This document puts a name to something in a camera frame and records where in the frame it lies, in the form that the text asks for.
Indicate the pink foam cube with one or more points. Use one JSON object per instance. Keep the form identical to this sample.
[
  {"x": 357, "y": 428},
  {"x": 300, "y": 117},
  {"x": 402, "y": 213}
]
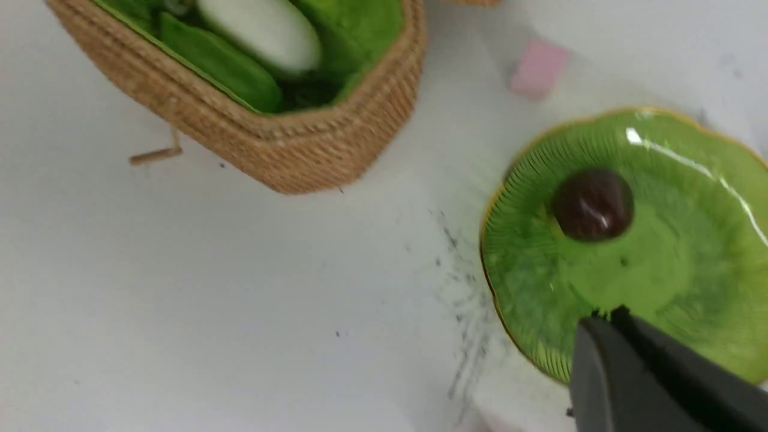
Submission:
[{"x": 539, "y": 70}]

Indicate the white radish with leaves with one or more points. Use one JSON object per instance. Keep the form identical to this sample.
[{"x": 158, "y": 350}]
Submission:
[{"x": 274, "y": 32}]

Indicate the woven wicker basket green lining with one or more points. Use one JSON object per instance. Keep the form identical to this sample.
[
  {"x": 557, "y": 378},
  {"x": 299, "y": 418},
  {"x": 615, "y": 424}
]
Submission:
[{"x": 302, "y": 96}]

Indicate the green leaf-shaped glass plate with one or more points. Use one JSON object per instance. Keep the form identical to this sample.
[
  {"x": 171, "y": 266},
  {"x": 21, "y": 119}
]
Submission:
[{"x": 692, "y": 262}]

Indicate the dark purple mangosteen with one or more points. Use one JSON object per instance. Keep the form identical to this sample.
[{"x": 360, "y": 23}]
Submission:
[{"x": 593, "y": 205}]

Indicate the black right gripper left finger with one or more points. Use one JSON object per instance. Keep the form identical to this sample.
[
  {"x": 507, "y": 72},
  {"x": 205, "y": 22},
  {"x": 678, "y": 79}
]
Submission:
[{"x": 611, "y": 388}]

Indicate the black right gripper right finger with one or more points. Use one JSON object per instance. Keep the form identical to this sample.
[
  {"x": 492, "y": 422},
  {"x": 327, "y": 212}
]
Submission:
[{"x": 689, "y": 389}]

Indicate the light green cucumber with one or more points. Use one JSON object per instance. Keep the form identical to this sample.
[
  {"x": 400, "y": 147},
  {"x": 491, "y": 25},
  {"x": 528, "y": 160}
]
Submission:
[{"x": 222, "y": 64}]

